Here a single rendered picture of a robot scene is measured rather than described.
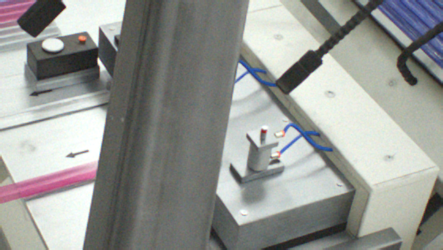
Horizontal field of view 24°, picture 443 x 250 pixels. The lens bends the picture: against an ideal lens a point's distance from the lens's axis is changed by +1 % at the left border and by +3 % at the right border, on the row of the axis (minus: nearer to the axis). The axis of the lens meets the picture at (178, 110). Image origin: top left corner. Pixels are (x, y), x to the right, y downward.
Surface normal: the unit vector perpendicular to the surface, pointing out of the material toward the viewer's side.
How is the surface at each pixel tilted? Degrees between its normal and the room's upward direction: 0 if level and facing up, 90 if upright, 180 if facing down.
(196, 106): 63
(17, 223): 90
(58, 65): 90
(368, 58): 90
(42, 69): 90
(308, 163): 47
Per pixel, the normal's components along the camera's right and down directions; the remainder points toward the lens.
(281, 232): 0.44, 0.62
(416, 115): -0.54, -0.40
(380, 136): 0.09, -0.76
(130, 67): -0.85, -0.15
